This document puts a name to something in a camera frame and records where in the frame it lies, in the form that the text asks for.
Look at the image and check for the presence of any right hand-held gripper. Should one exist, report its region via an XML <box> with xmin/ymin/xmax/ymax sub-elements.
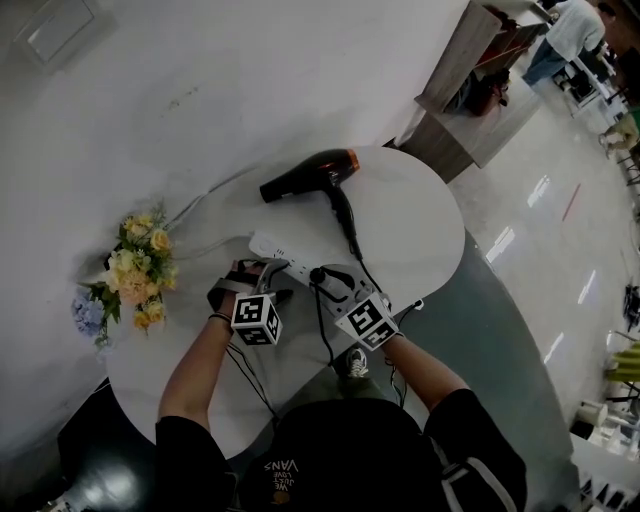
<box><xmin>309</xmin><ymin>263</ymin><xmax>404</xmax><ymax>353</ymax></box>

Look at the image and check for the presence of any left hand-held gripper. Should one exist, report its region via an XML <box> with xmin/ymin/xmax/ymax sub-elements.
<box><xmin>229</xmin><ymin>258</ymin><xmax>294</xmax><ymax>347</ymax></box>

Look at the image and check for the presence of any white power strip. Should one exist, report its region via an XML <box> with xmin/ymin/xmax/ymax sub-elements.
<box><xmin>248</xmin><ymin>229</ymin><xmax>326</xmax><ymax>284</ymax></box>

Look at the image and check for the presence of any person's left forearm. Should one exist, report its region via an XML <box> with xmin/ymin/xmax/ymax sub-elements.
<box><xmin>157</xmin><ymin>313</ymin><xmax>237</xmax><ymax>437</ymax></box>

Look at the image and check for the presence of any person's right forearm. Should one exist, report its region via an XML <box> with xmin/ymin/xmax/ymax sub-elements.
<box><xmin>382</xmin><ymin>333</ymin><xmax>472</xmax><ymax>415</ymax></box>

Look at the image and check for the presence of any black hair dryer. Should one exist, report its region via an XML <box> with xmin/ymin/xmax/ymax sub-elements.
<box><xmin>258</xmin><ymin>148</ymin><xmax>362</xmax><ymax>262</ymax></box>

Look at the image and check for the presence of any person's left hand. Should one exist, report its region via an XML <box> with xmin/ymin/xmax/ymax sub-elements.
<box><xmin>206</xmin><ymin>258</ymin><xmax>267</xmax><ymax>322</ymax></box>

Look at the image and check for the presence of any person's grey sneaker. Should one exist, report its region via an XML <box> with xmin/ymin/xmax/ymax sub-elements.
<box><xmin>344</xmin><ymin>348</ymin><xmax>369</xmax><ymax>379</ymax></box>

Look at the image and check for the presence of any person's olive trouser leg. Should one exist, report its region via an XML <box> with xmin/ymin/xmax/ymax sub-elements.
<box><xmin>298</xmin><ymin>374</ymin><xmax>390</xmax><ymax>404</ymax></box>

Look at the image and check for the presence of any yellow flower bouquet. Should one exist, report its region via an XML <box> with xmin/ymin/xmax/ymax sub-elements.
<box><xmin>103</xmin><ymin>202</ymin><xmax>180</xmax><ymax>332</ymax></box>

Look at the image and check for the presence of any person's black t-shirt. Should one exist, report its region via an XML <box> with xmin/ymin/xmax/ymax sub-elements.
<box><xmin>153</xmin><ymin>387</ymin><xmax>530</xmax><ymax>512</ymax></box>

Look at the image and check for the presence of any blue flower bunch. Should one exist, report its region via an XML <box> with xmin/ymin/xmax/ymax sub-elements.
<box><xmin>70</xmin><ymin>289</ymin><xmax>109</xmax><ymax>347</ymax></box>

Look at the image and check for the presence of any wooden shelf cabinet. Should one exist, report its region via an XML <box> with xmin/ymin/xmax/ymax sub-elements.
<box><xmin>397</xmin><ymin>0</ymin><xmax>552</xmax><ymax>184</ymax></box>

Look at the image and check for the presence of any grey bag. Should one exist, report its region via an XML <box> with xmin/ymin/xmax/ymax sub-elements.
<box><xmin>448</xmin><ymin>74</ymin><xmax>476</xmax><ymax>115</ymax></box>

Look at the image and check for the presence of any brown bag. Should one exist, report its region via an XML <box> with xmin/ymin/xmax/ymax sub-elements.
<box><xmin>471</xmin><ymin>67</ymin><xmax>512</xmax><ymax>117</ymax></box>

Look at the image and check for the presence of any black glossy chair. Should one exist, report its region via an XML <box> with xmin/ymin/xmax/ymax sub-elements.
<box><xmin>56</xmin><ymin>384</ymin><xmax>160</xmax><ymax>512</ymax></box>

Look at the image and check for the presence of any white cylinder cup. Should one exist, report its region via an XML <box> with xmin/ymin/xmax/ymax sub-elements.
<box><xmin>578</xmin><ymin>399</ymin><xmax>610</xmax><ymax>427</ymax></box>

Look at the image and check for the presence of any green leafy plant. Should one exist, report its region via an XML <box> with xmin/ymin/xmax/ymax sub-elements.
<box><xmin>606</xmin><ymin>349</ymin><xmax>640</xmax><ymax>387</ymax></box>

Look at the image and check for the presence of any black thin cable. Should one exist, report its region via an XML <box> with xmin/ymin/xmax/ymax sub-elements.
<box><xmin>383</xmin><ymin>355</ymin><xmax>408</xmax><ymax>409</ymax></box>
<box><xmin>224</xmin><ymin>342</ymin><xmax>279</xmax><ymax>420</ymax></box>

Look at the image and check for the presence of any white wall switch box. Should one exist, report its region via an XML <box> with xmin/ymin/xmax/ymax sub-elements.
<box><xmin>13</xmin><ymin>0</ymin><xmax>119</xmax><ymax>75</ymax></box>

